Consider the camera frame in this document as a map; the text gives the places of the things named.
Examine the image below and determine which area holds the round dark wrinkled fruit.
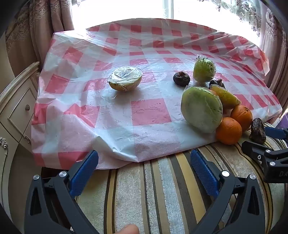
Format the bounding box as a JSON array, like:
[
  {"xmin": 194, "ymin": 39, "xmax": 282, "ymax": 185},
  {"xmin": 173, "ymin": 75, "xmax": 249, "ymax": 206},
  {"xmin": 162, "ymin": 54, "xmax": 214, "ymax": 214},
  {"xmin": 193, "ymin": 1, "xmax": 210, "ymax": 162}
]
[{"xmin": 173, "ymin": 71, "xmax": 191, "ymax": 86}]

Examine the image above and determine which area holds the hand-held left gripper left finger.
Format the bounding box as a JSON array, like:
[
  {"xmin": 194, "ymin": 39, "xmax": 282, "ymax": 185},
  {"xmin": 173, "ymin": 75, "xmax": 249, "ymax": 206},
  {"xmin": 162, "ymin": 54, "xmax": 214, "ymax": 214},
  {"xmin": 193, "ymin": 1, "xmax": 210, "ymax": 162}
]
[{"xmin": 24, "ymin": 150, "xmax": 99, "ymax": 234}]

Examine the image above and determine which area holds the striped blanket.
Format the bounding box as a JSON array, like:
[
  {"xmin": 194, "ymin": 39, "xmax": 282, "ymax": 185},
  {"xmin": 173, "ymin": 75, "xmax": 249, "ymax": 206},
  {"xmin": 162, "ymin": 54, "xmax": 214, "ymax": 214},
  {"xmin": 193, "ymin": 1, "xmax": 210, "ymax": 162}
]
[{"xmin": 40, "ymin": 123, "xmax": 288, "ymax": 234}]

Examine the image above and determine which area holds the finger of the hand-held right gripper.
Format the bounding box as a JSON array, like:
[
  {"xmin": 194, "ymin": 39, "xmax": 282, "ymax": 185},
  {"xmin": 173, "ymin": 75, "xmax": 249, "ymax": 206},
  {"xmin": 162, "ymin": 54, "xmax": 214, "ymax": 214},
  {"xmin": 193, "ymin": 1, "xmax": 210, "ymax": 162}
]
[
  {"xmin": 264, "ymin": 126, "xmax": 288, "ymax": 148},
  {"xmin": 241, "ymin": 141, "xmax": 288, "ymax": 184}
]

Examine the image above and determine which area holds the brown patterned curtain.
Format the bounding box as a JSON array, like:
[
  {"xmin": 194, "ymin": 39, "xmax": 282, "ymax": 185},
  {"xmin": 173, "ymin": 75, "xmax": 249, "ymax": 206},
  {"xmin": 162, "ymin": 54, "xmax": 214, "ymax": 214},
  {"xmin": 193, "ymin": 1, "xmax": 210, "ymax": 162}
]
[{"xmin": 4, "ymin": 0, "xmax": 75, "ymax": 77}]

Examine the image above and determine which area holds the person's left hand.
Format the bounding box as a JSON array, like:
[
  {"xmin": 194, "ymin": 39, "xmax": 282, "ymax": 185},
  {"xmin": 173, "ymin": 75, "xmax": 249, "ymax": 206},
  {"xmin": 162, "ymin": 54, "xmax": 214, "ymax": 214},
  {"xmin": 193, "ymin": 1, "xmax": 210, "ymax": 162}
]
[{"xmin": 112, "ymin": 224, "xmax": 139, "ymax": 234}]

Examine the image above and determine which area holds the cream wooden cabinet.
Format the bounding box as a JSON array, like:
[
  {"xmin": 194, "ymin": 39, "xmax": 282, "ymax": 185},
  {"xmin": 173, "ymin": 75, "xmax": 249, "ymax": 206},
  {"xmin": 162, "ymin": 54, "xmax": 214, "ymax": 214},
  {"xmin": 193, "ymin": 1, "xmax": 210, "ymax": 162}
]
[{"xmin": 0, "ymin": 62, "xmax": 41, "ymax": 158}]

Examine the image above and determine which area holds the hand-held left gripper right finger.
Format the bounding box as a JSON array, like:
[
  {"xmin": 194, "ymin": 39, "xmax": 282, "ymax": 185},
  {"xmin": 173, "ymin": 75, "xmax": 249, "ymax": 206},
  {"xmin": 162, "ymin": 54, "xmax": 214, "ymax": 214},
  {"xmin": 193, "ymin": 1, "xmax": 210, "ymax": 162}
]
[{"xmin": 190, "ymin": 149, "xmax": 266, "ymax": 234}]

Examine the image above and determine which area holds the large plastic-wrapped green melon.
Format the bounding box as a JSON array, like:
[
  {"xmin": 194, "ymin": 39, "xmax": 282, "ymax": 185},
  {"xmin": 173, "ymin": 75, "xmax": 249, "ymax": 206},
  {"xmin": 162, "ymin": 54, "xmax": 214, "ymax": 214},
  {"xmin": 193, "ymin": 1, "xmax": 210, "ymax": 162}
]
[{"xmin": 181, "ymin": 87, "xmax": 223, "ymax": 134}]

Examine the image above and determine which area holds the orange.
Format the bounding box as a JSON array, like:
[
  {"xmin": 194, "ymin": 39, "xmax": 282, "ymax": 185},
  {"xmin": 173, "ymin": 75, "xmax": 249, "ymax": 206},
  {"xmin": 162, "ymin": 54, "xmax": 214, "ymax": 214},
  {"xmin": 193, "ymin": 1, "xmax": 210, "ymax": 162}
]
[
  {"xmin": 215, "ymin": 117, "xmax": 243, "ymax": 145},
  {"xmin": 230, "ymin": 105, "xmax": 253, "ymax": 132}
]

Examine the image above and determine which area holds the sheer floral lace curtain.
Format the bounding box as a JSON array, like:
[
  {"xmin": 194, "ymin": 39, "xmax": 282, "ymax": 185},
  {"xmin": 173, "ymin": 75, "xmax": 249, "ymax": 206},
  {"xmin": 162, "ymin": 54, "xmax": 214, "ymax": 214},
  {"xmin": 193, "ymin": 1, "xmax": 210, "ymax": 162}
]
[{"xmin": 198, "ymin": 0, "xmax": 267, "ymax": 43}]

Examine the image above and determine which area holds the red checked plastic tablecloth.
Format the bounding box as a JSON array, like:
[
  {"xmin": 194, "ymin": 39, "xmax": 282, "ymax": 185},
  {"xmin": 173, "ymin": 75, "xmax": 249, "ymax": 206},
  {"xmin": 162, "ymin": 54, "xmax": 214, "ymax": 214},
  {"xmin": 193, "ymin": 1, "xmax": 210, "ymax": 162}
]
[{"xmin": 31, "ymin": 19, "xmax": 283, "ymax": 170}]

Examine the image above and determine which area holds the plastic-wrapped yellow fruit piece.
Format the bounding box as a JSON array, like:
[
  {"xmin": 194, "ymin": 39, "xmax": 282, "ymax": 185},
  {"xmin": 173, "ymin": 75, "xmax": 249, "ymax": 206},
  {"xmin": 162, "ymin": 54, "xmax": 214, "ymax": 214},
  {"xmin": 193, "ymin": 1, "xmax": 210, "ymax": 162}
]
[{"xmin": 210, "ymin": 85, "xmax": 241, "ymax": 108}]

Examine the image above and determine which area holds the pink and brown thick curtain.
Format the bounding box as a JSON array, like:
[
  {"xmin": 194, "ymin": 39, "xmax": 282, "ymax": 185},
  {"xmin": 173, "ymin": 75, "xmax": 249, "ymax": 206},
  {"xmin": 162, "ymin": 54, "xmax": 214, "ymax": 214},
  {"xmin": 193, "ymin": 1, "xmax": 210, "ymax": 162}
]
[{"xmin": 256, "ymin": 4, "xmax": 288, "ymax": 108}]

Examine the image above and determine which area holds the plastic-wrapped half melon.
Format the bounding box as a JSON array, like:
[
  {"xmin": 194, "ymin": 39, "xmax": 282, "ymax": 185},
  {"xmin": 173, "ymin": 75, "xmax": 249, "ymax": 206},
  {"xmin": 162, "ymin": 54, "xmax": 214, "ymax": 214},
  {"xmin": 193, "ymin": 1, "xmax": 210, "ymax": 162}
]
[{"xmin": 107, "ymin": 67, "xmax": 143, "ymax": 92}]

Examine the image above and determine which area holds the plastic-wrapped green apple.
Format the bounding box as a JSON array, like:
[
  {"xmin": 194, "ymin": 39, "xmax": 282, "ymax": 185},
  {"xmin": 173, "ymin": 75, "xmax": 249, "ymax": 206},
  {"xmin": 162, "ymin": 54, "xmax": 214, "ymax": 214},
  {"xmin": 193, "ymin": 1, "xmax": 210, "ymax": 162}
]
[{"xmin": 193, "ymin": 55, "xmax": 216, "ymax": 83}]

